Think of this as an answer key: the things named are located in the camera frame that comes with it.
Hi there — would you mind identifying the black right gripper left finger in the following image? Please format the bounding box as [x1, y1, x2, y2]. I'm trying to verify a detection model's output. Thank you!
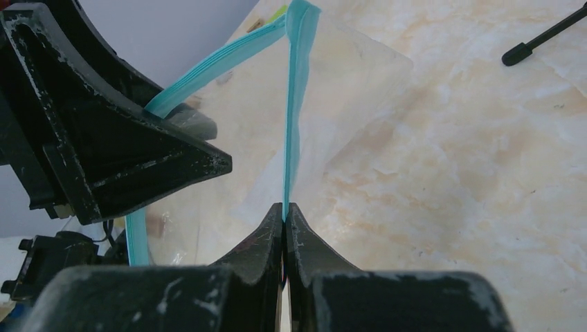
[22, 203, 282, 331]

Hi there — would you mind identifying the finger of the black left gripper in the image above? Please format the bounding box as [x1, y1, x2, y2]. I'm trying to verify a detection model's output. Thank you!
[1, 2, 233, 225]

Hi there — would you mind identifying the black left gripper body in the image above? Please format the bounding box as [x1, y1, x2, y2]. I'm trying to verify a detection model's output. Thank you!
[1, 231, 127, 303]

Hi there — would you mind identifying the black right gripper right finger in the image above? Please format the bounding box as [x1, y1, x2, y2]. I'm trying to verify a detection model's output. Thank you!
[284, 203, 514, 331]

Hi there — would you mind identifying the clear zip bag blue zipper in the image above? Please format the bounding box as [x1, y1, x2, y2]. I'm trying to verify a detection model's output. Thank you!
[125, 1, 413, 266]

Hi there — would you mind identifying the green toy block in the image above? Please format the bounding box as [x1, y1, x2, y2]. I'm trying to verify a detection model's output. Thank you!
[266, 5, 288, 24]

